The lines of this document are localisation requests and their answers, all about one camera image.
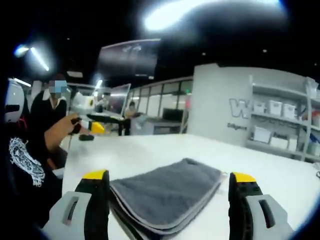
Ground grey towel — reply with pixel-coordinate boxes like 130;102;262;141
109;157;224;233

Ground person's left hand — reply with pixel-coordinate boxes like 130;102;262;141
59;113;83;138

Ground clear glass partition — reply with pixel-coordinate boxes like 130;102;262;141
108;83;132;118

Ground dark hanging ceiling panel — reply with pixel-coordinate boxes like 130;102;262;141
96;38;161;76

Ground person in black shirt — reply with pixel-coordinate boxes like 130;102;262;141
0;119;65;226

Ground dark grey-framed cabinet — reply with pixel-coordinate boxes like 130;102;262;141
152;107;187;137

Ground white worn device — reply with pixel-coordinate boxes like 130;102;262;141
4;77;25;124

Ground grey metal shelf rack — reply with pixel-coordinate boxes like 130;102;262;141
246;74;320;163

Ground rows of white storage boxes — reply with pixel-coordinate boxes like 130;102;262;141
252;99;320;156

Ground long ceiling light strip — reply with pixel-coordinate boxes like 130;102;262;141
143;0;281;32

